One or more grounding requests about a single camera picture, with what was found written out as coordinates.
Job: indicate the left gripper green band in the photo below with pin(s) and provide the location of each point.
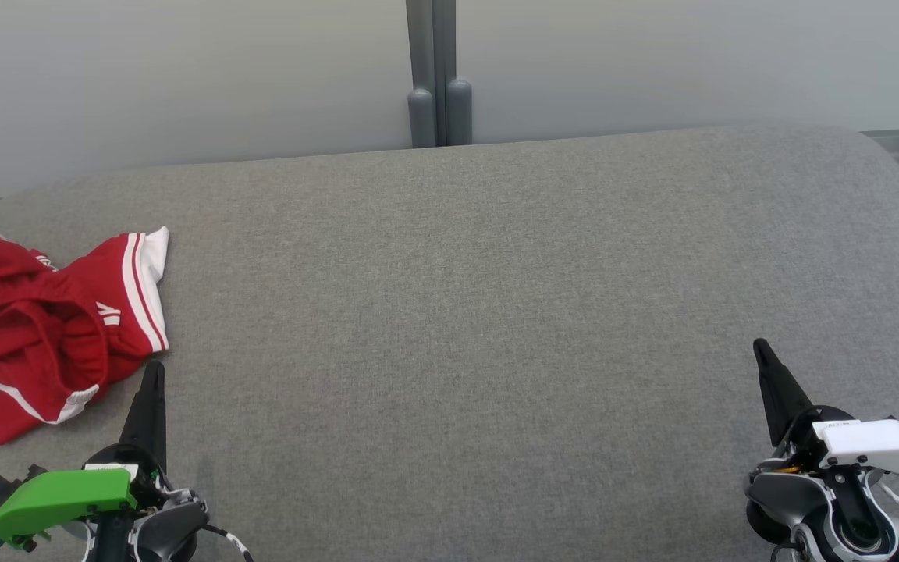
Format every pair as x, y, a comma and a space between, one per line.
59, 496

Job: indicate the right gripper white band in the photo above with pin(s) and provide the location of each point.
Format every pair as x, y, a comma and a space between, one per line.
879, 445

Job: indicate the red shorts with white stripes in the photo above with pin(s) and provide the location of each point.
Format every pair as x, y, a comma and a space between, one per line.
28, 328

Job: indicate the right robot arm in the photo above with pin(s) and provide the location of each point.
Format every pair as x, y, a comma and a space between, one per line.
793, 499

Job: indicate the grey metal partition post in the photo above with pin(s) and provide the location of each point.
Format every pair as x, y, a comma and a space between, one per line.
421, 78
456, 109

